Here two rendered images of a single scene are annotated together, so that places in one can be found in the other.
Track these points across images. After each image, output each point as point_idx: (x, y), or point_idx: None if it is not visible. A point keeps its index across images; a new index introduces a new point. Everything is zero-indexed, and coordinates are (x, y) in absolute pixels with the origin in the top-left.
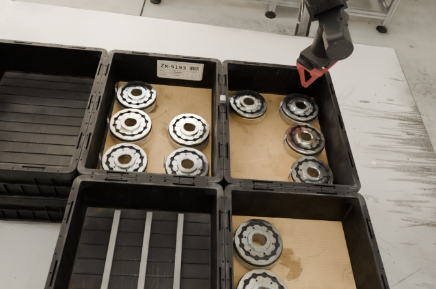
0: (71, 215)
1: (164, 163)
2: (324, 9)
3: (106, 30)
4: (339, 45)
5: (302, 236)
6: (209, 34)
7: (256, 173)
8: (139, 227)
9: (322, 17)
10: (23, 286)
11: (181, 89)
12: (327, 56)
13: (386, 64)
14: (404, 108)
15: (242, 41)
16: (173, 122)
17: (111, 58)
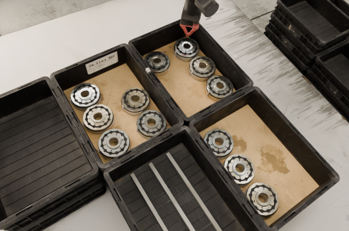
0: (120, 195)
1: (137, 130)
2: None
3: (8, 53)
4: (211, 8)
5: (235, 124)
6: (84, 18)
7: (189, 103)
8: (150, 175)
9: None
10: None
11: (107, 73)
12: (205, 16)
13: None
14: (231, 11)
15: (110, 13)
16: (123, 100)
17: (56, 81)
